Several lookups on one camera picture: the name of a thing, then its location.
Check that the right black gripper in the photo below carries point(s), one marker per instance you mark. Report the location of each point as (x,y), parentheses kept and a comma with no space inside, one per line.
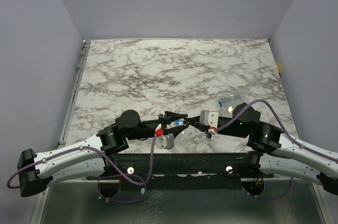
(198,123)

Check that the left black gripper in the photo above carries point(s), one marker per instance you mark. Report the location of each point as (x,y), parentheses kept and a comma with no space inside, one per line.
(169,117)

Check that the key with blue tag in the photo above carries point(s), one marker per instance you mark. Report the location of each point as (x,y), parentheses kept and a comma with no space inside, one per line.
(179,122)

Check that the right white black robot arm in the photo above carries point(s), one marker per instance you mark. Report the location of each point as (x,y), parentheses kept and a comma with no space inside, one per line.
(274,149)

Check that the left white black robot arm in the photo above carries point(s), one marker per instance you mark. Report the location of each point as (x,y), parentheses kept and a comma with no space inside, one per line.
(94,155)

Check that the clear plastic bag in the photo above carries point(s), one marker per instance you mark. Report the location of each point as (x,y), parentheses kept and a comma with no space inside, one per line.
(229,101)

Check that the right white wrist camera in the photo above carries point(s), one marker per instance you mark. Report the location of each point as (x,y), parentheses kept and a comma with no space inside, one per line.
(209,118)

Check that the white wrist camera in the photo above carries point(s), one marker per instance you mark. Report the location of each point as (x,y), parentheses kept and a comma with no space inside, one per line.
(209,118)
(165,142)

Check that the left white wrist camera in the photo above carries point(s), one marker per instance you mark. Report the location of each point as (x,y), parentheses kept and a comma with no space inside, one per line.
(165,142)

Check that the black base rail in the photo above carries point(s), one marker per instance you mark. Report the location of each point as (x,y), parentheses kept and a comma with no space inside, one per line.
(190,171)

